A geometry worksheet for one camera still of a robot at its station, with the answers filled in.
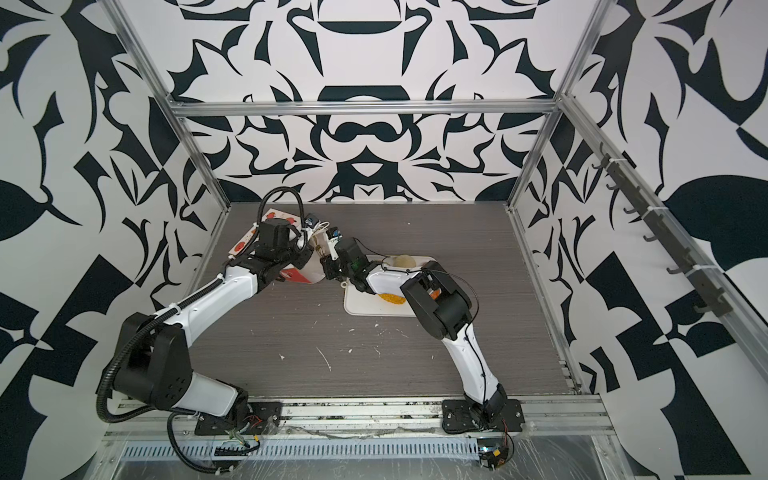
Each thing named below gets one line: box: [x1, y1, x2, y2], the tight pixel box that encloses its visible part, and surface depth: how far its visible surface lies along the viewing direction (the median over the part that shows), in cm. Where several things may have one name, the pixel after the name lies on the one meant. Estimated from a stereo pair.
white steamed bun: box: [392, 254, 417, 268], surface depth 103 cm
